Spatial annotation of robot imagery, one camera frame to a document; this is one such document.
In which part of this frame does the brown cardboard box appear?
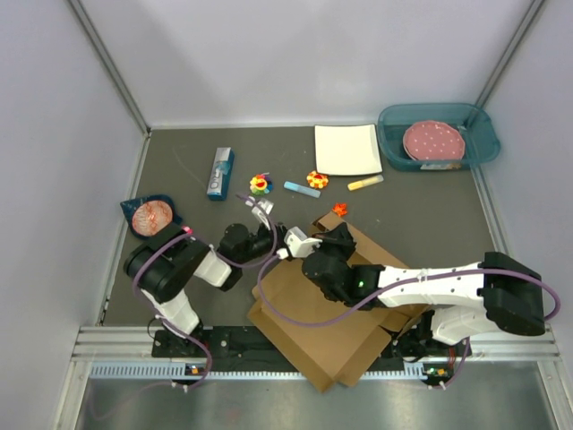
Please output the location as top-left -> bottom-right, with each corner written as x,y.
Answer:
246,210 -> 435,394

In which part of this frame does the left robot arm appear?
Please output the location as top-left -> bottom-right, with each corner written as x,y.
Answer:
124,223 -> 287,356

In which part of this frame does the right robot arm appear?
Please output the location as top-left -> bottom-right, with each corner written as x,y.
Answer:
295,223 -> 545,355

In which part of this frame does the blue toothpaste box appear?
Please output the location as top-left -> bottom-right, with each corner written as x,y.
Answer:
207,147 -> 235,201

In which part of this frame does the rainbow flower plush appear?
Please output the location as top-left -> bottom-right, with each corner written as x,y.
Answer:
249,172 -> 274,195

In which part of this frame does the orange sun flower plush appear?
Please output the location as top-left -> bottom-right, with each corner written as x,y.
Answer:
306,170 -> 329,190

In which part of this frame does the white square plate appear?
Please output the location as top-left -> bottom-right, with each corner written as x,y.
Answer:
314,124 -> 382,176

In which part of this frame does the blue bowl red inside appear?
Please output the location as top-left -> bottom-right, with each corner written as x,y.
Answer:
119,194 -> 183,240

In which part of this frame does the pink dotted plate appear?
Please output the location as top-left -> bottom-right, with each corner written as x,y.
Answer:
402,120 -> 466,161

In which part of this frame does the teal plastic bin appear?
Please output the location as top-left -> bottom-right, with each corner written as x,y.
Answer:
377,103 -> 500,172

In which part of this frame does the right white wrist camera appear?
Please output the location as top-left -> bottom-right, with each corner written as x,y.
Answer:
276,227 -> 322,260

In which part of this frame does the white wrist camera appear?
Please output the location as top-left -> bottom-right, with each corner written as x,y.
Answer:
251,198 -> 274,230
276,227 -> 322,260

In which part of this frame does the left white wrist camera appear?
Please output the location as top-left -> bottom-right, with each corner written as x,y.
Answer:
251,198 -> 274,230

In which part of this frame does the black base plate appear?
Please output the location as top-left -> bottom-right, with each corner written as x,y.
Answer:
150,326 -> 464,372

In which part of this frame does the aluminium frame rail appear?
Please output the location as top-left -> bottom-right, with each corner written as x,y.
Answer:
72,326 -> 560,362

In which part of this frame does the grey slotted cable duct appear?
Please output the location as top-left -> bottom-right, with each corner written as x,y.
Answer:
90,362 -> 428,381

